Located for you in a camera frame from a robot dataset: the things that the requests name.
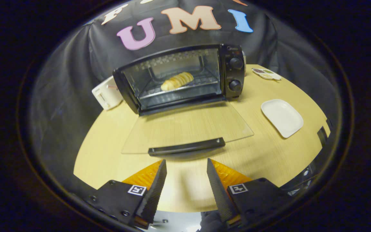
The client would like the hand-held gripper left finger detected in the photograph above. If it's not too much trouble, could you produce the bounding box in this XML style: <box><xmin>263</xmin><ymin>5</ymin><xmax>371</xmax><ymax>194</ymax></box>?
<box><xmin>87</xmin><ymin>159</ymin><xmax>167</xmax><ymax>230</ymax></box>

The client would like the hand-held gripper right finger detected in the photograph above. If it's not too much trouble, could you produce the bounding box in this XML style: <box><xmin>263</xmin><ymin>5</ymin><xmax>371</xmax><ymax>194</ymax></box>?
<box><xmin>207</xmin><ymin>158</ymin><xmax>290</xmax><ymax>227</ymax></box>

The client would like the braided bread roll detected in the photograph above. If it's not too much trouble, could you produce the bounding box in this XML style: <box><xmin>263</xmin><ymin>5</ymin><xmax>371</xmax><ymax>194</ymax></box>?
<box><xmin>161</xmin><ymin>72</ymin><xmax>194</xmax><ymax>91</ymax></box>

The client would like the black toaster oven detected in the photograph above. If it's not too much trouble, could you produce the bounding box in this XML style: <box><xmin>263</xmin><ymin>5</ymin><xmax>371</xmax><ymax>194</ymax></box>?
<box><xmin>113</xmin><ymin>44</ymin><xmax>254</xmax><ymax>157</ymax></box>

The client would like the white pop-up toaster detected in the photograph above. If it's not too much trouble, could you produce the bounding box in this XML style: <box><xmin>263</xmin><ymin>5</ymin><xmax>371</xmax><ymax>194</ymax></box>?
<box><xmin>91</xmin><ymin>76</ymin><xmax>123</xmax><ymax>111</ymax></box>

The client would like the white square plate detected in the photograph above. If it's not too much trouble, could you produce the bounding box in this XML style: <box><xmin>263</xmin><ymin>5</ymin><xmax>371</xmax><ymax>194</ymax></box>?
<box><xmin>261</xmin><ymin>99</ymin><xmax>304</xmax><ymax>139</ymax></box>

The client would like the white divided seasoning dish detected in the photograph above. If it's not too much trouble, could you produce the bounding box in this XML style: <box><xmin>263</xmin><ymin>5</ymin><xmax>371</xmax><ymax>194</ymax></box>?
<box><xmin>252</xmin><ymin>68</ymin><xmax>282</xmax><ymax>81</ymax></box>

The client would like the black backdrop cloth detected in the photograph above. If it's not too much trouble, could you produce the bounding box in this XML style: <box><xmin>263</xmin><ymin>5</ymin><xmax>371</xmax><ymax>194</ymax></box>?
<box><xmin>28</xmin><ymin>0</ymin><xmax>340</xmax><ymax>197</ymax></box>

